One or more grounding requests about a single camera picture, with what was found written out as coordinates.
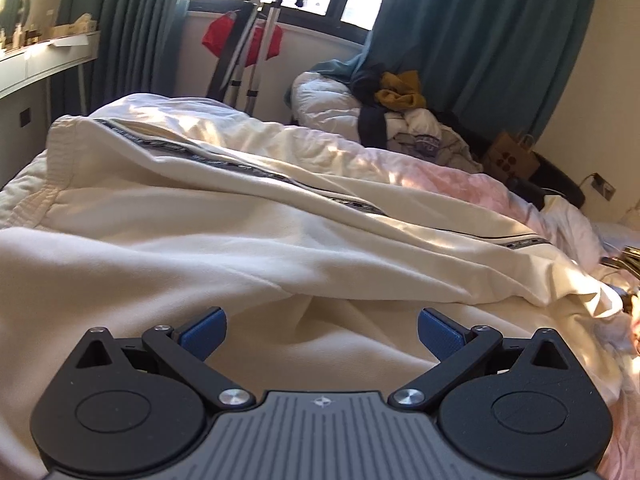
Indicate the pink and blue blanket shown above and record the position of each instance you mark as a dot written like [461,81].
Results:
[430,172]

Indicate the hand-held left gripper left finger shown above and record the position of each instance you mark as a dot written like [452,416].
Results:
[202,332]

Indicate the dark navy garment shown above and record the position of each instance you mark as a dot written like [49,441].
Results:
[371,120]

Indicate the pile of clothes and quilt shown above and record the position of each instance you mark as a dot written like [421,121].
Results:
[325,100]

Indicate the wall outlet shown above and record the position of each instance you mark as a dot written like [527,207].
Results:
[604,188]

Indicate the dark wall socket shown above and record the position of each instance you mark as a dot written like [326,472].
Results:
[25,118]

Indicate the white dressing table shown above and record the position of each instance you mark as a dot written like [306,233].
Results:
[30,67]

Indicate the tissue box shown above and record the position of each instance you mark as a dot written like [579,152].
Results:
[82,24]

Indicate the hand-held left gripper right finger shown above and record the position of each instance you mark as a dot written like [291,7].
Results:
[440,332]

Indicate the teal curtain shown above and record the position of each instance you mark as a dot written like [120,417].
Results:
[475,35]
[135,25]

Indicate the row of cosmetic bottles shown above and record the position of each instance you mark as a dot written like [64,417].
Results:
[20,37]

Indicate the red garment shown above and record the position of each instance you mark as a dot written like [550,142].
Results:
[217,35]

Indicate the teal cloth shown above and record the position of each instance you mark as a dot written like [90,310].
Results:
[325,67]

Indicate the brown paper bag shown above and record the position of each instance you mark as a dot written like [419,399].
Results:
[510,157]

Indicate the cream striped pants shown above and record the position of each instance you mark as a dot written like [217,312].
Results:
[250,240]

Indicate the mustard yellow garment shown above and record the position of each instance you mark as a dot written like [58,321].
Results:
[400,87]

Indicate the shiny metal object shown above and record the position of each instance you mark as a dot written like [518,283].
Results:
[622,256]

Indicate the white paper sheet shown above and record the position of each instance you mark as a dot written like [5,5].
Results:
[70,42]

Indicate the garment steamer stand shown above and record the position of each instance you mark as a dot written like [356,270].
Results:
[255,35]

